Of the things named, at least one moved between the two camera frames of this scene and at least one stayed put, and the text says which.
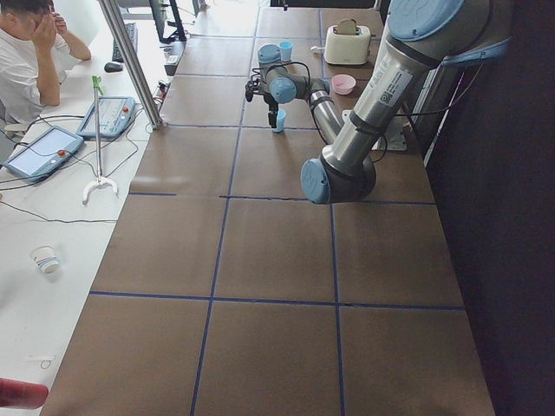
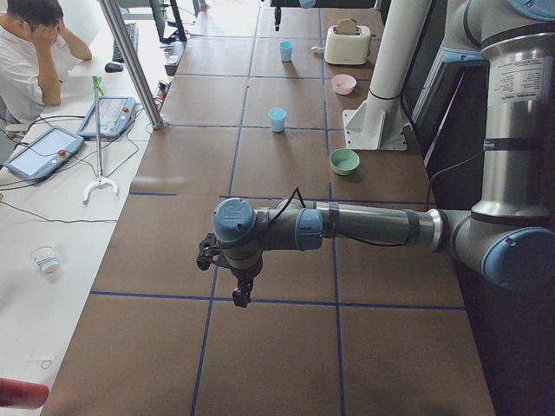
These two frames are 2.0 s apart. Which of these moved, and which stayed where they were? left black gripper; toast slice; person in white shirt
Moved: left black gripper
Stayed: toast slice; person in white shirt
